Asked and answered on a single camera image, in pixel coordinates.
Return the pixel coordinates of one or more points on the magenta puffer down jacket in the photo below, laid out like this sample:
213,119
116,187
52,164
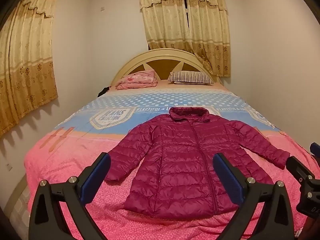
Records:
172,155

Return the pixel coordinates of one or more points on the beige side curtain left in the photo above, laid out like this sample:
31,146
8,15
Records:
27,73

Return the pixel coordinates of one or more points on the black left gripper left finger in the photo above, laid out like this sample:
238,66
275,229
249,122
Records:
47,219

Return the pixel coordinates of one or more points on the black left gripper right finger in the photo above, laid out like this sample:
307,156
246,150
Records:
275,219

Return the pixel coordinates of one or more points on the cream wooden headboard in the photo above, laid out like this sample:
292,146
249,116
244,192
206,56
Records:
163,61

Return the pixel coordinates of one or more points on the beige window curtain centre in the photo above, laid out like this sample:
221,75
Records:
199,27

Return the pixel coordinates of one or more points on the striped pillow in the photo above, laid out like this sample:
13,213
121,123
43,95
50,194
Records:
190,77

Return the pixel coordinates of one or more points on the folded pink blanket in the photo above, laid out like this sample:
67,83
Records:
141,79

